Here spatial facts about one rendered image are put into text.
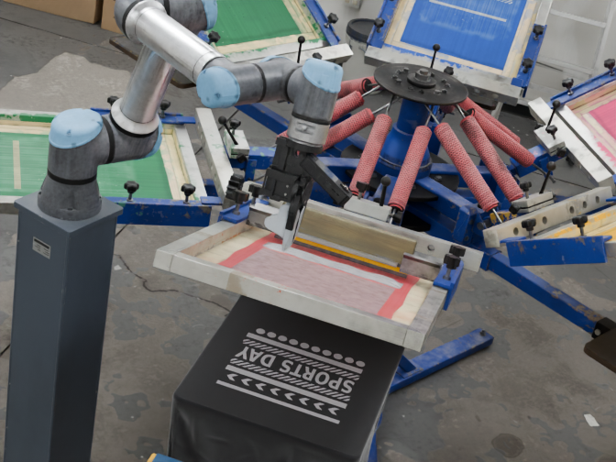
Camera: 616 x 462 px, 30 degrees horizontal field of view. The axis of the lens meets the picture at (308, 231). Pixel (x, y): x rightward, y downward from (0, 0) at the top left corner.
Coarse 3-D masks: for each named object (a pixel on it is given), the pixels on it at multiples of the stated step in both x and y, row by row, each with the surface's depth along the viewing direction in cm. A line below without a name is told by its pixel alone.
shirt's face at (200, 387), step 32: (256, 320) 292; (288, 320) 294; (320, 320) 297; (224, 352) 278; (352, 352) 287; (384, 352) 290; (192, 384) 265; (384, 384) 278; (256, 416) 259; (288, 416) 261; (352, 416) 265; (352, 448) 256
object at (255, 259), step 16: (272, 240) 295; (240, 256) 269; (256, 256) 273; (272, 256) 278; (288, 256) 282; (320, 256) 292; (256, 272) 257; (272, 272) 261; (288, 272) 265; (304, 272) 270; (320, 272) 274; (304, 288) 255
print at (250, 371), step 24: (264, 336) 286; (288, 336) 288; (240, 360) 276; (264, 360) 278; (288, 360) 280; (312, 360) 281; (336, 360) 283; (360, 360) 285; (240, 384) 268; (264, 384) 270; (288, 384) 271; (312, 384) 273; (336, 384) 275; (288, 408) 264; (312, 408) 265; (336, 408) 267
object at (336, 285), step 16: (336, 272) 279; (384, 272) 294; (320, 288) 259; (336, 288) 263; (352, 288) 267; (368, 288) 272; (384, 288) 276; (352, 304) 252; (368, 304) 256; (384, 304) 260; (400, 304) 264
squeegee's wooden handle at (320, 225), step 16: (304, 224) 293; (320, 224) 292; (336, 224) 292; (352, 224) 291; (336, 240) 292; (352, 240) 291; (368, 240) 290; (384, 240) 290; (400, 240) 289; (416, 240) 290; (384, 256) 290; (400, 256) 289
